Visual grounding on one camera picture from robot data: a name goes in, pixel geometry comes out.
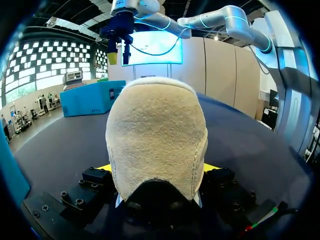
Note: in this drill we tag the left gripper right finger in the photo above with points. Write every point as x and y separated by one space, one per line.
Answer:
225 190

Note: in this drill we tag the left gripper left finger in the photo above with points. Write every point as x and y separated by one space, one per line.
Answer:
90 182

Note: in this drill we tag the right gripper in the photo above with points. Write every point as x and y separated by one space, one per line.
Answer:
121 26

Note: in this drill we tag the beige suede shoe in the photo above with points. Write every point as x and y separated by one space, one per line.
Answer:
155 130

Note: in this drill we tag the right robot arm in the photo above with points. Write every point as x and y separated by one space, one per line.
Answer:
235 22

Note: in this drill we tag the teal box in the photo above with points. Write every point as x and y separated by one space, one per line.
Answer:
87 100
12 162

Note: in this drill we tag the person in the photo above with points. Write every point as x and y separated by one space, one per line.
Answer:
44 103
5 127

